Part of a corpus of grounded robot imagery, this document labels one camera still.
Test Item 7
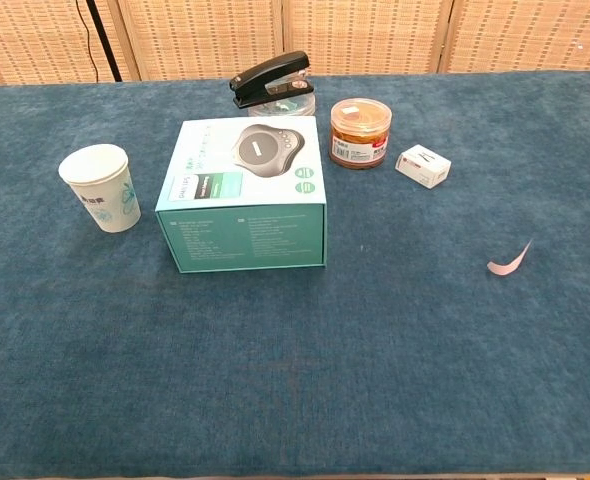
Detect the pink paper strip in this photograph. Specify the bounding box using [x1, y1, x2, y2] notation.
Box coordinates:
[486, 238, 534, 276]

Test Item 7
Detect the teal speaker product box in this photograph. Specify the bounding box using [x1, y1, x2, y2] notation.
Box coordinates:
[154, 115, 329, 275]

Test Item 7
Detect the small white staple box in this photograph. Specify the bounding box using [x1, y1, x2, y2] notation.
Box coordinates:
[394, 144, 452, 190]

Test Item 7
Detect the blue table cloth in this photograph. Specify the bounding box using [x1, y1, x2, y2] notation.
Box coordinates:
[0, 69, 590, 476]

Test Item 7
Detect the clear rubber band jar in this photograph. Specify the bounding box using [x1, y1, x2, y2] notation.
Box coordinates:
[329, 97, 393, 171]

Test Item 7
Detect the clear round clip container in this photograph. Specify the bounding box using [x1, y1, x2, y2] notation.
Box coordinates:
[247, 74, 317, 119]

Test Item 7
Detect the black stapler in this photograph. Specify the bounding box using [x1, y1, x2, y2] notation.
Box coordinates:
[228, 50, 310, 110]

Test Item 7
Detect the white printed paper cup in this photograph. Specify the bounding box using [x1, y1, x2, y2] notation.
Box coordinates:
[57, 143, 142, 234]

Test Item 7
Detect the bamboo folding screen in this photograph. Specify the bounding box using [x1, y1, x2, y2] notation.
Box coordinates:
[0, 0, 590, 86]

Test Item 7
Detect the black tripod stand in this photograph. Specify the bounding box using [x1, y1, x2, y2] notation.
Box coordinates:
[85, 0, 123, 83]

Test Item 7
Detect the thin black hanging cable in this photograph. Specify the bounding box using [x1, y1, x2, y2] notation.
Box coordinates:
[74, 0, 100, 84]

